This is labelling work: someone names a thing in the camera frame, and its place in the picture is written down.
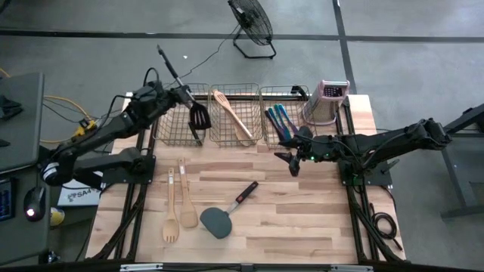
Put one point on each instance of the yellow cup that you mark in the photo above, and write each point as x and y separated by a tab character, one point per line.
56	217

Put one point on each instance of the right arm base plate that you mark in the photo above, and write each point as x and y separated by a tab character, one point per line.
378	175

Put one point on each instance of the rectangular grey spatula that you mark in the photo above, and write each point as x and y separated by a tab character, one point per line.
196	136

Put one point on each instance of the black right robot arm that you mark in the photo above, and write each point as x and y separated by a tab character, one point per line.
378	141

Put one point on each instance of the black frame clamp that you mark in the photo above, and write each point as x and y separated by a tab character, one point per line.
298	90

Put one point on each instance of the silver bracket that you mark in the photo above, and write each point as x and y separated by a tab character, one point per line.
351	267
141	267

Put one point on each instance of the black clamp lever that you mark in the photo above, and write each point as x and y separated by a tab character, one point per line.
391	165

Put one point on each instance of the black object on desk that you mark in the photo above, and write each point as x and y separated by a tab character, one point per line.
9	107

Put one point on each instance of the yellow power adapter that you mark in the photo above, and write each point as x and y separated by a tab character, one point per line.
81	130

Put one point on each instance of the table camera mount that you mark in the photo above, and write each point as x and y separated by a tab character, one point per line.
246	267

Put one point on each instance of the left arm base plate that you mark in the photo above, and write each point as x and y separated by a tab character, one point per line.
125	180

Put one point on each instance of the black rig crossbar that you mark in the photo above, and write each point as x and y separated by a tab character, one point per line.
56	267

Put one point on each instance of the grey desk top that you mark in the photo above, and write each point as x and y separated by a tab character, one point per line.
26	124

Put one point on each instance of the black floor fan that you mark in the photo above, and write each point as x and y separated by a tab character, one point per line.
251	20

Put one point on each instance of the plain wooden spatula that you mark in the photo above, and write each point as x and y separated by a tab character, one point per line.
188	217

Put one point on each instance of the backlit keyboard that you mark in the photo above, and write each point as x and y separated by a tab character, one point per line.
5	200

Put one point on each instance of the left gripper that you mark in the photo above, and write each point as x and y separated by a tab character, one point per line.
166	100

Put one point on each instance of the wooden fork spoon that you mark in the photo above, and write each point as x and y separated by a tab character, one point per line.
171	228

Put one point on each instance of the rounded grey spatula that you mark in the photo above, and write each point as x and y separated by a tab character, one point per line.
217	223

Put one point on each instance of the white printed cardboard box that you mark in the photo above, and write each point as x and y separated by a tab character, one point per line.
79	197

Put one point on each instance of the black desk support bar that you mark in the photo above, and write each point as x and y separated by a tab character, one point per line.
92	182

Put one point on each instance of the black desk leg frame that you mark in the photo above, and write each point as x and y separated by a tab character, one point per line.
461	211

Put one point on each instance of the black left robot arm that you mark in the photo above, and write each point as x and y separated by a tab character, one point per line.
113	126

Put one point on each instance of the grey desk with keyboard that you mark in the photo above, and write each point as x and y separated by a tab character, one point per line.
19	242

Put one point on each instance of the slotted wooden spatula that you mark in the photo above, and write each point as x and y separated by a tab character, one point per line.
221	99

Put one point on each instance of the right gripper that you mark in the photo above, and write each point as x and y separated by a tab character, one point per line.
321	149

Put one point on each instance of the black computer mouse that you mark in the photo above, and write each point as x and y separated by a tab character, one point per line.
36	200

